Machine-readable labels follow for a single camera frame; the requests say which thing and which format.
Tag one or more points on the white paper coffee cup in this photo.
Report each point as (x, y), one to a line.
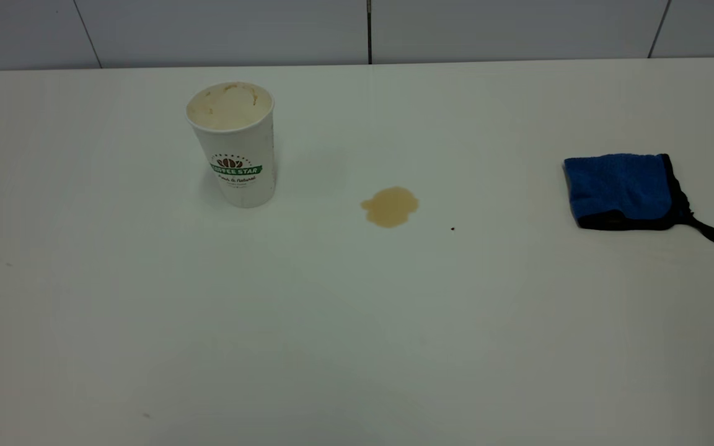
(239, 155)

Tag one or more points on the blue microfibre cloth black trim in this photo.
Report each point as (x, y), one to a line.
(620, 186)

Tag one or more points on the tan coffee spill puddle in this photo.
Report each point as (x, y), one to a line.
(390, 207)

